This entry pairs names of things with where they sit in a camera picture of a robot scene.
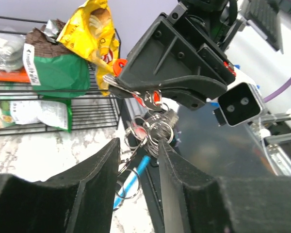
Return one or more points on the grey curved keyring holder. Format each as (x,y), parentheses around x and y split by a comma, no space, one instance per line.
(144,132)

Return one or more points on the dark green snack bag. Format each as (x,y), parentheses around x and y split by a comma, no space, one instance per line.
(54,70)

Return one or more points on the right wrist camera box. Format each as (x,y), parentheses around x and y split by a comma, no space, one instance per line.
(241,103)

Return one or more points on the orange snack packet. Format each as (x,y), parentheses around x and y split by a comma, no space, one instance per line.
(18,76)

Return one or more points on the blue key tag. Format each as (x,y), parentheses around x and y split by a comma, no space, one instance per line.
(132,185)

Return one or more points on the clear snack packet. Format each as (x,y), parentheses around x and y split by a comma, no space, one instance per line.
(11,52)

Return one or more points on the green snack packet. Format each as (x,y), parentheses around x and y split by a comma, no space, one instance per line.
(54,113)

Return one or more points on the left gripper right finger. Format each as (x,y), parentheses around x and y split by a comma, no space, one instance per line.
(196,202)

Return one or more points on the aluminium frame profile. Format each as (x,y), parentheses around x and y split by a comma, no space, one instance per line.
(273,131)

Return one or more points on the black wire basket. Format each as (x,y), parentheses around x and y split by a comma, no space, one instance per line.
(90,111)

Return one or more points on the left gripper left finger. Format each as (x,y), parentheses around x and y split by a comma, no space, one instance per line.
(78,200)

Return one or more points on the small red key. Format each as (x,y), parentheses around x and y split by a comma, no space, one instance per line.
(151,100)

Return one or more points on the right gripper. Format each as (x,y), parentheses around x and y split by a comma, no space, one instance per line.
(181,53)

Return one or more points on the yellow chips bag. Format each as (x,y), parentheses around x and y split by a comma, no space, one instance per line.
(90,33)

